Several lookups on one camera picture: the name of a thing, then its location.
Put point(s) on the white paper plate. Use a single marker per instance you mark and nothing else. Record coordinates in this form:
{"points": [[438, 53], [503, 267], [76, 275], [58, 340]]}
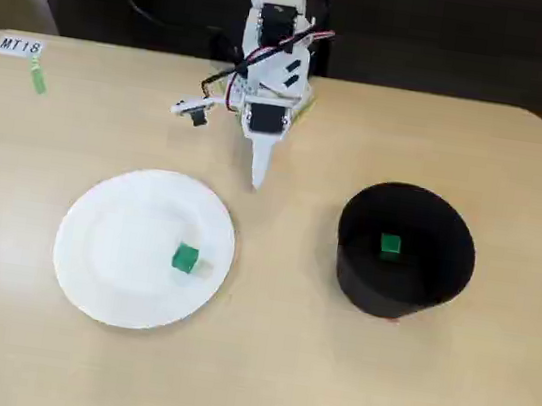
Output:
{"points": [[130, 269]]}

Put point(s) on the black pot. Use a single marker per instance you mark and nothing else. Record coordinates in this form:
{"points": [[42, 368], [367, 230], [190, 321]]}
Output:
{"points": [[389, 295]]}

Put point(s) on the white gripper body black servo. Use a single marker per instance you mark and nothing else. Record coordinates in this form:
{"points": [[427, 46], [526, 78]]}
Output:
{"points": [[266, 121]]}

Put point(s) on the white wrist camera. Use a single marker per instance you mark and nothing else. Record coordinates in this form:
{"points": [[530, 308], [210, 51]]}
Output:
{"points": [[189, 105]]}

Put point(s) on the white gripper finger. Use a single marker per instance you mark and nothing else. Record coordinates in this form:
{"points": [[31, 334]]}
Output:
{"points": [[261, 161]]}

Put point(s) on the white MT18 label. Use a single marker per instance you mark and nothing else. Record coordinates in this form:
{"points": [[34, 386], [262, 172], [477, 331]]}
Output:
{"points": [[19, 47]]}

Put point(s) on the green tape strip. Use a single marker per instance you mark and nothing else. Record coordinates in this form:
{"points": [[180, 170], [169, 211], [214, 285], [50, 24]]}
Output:
{"points": [[38, 78], [306, 109]]}

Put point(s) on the green cube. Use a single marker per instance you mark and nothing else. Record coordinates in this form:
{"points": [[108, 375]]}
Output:
{"points": [[390, 246], [185, 257]]}

